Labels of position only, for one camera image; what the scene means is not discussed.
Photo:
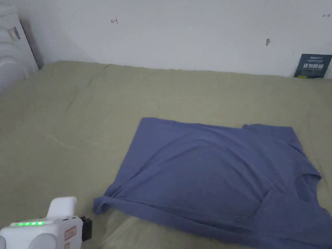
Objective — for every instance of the white padded headboard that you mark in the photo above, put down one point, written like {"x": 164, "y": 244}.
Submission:
{"x": 14, "y": 46}

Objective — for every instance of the bed with pale green sheet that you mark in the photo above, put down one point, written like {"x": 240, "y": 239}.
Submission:
{"x": 64, "y": 124}

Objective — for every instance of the dark card with print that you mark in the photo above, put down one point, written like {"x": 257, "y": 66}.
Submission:
{"x": 312, "y": 66}

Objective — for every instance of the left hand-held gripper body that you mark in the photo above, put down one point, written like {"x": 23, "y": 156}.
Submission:
{"x": 55, "y": 228}

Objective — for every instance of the blue shirt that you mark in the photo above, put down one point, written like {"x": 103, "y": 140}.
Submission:
{"x": 207, "y": 176}

